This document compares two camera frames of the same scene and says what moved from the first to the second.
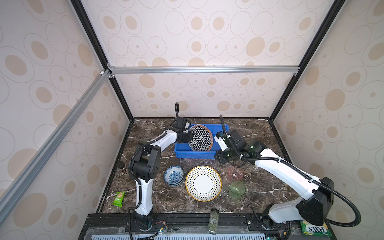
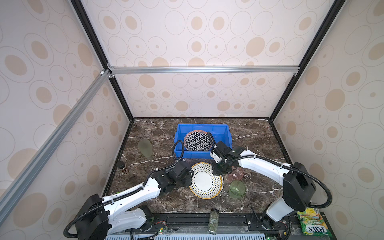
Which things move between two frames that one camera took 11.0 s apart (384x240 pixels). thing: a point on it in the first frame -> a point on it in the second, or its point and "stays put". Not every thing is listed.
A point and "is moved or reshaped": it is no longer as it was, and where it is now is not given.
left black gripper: x=188 y=133 -> x=188 y=180
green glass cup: x=237 y=189 stays put
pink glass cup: x=234 y=174 stays put
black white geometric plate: x=202 y=138 is moved or reshaped
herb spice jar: x=213 y=221 stays put
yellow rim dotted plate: x=203 y=183 stays put
